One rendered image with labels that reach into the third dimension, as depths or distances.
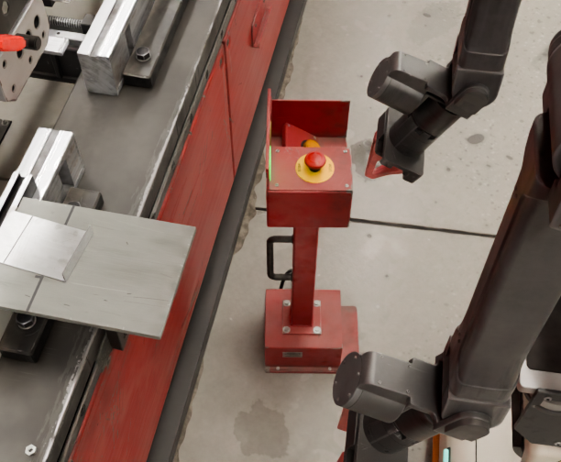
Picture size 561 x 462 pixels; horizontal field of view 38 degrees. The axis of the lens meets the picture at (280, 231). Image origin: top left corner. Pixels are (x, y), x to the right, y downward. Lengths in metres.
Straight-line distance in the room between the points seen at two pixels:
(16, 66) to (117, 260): 0.29
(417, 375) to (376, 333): 1.39
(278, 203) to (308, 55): 1.41
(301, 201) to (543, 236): 0.97
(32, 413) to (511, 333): 0.74
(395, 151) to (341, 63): 1.71
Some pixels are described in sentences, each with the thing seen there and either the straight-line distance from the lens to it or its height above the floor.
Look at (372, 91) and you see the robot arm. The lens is 1.07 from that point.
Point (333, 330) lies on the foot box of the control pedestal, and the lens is 2.06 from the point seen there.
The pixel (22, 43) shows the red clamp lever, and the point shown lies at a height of 1.28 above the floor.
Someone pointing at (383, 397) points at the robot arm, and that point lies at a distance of 0.81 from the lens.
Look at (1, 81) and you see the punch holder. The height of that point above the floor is 1.23.
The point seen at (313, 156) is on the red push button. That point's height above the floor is 0.81.
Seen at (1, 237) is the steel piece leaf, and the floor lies 1.00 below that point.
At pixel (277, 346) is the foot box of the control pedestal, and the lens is 2.04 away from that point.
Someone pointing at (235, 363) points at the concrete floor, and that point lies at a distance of 2.15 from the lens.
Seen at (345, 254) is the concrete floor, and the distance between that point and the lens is 2.33.
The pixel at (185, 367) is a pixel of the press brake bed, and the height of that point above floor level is 0.05.
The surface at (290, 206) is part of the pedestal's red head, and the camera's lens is 1.51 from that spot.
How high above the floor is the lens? 1.94
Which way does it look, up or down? 55 degrees down
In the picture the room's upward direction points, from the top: straight up
